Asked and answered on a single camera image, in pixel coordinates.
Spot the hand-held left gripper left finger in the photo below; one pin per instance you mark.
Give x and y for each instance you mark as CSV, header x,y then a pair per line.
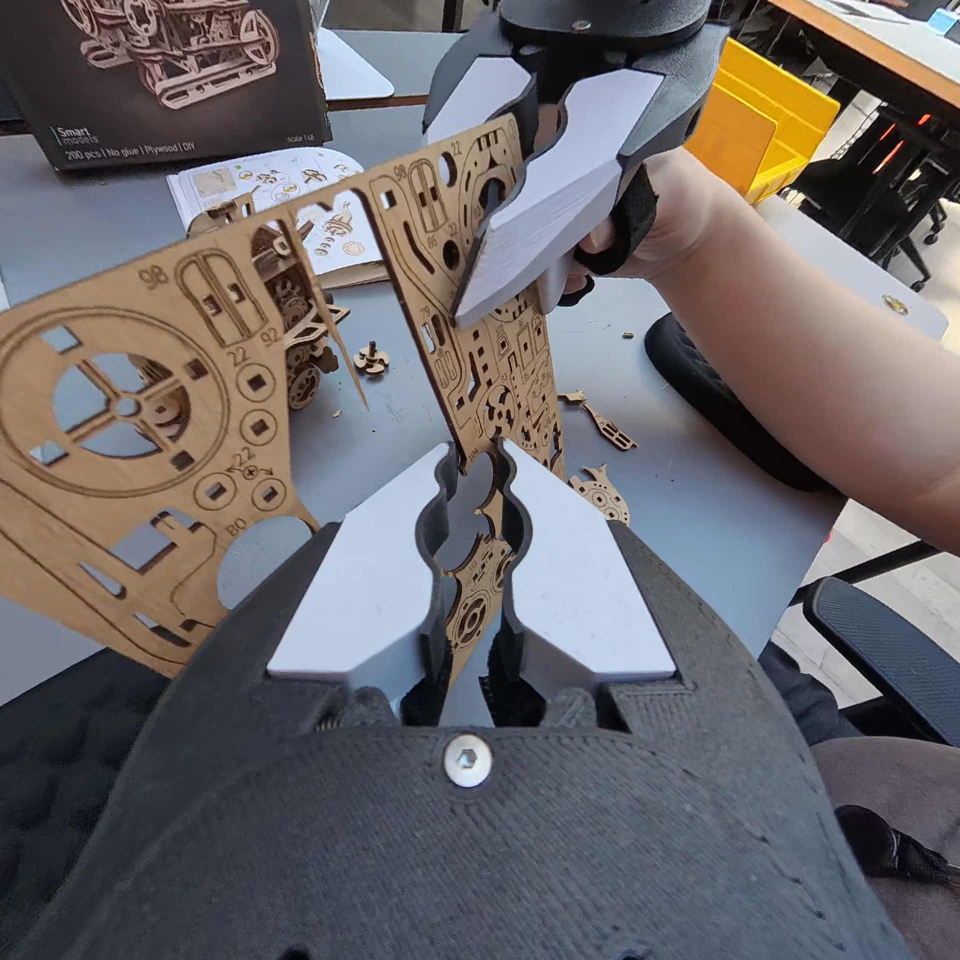
x,y
345,600

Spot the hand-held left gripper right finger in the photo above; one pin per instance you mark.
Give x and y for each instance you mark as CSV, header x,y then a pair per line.
x,y
592,600

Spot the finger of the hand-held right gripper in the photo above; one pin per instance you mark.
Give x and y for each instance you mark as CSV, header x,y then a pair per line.
x,y
487,94
570,195

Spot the laser-cut plywood parts sheet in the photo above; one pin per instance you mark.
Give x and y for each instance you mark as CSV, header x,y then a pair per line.
x,y
45,525

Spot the person's right forearm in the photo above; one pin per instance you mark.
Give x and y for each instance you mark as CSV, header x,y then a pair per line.
x,y
825,360

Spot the wooden submarine model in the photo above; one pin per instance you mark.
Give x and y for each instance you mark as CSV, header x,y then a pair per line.
x,y
304,330

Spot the black model kit box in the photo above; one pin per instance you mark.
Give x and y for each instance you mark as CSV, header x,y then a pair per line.
x,y
45,90

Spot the person's right hand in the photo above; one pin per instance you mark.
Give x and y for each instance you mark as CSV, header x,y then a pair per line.
x,y
675,217

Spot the round fish-shaped wooden part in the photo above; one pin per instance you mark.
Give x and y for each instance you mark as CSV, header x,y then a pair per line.
x,y
600,495

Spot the yellow plastic bin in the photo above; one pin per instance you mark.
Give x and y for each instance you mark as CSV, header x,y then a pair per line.
x,y
750,135

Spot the wooden part with grid end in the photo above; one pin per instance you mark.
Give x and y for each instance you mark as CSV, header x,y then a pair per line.
x,y
600,424

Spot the long wooden desk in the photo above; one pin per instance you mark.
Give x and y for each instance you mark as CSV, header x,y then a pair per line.
x,y
885,52

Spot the black office chairs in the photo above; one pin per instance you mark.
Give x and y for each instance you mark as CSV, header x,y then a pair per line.
x,y
885,187

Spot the assembly instruction booklet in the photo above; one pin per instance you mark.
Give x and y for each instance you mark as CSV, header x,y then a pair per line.
x,y
217,180

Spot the black office chair armrest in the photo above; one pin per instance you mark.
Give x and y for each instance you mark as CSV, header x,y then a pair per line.
x,y
885,652

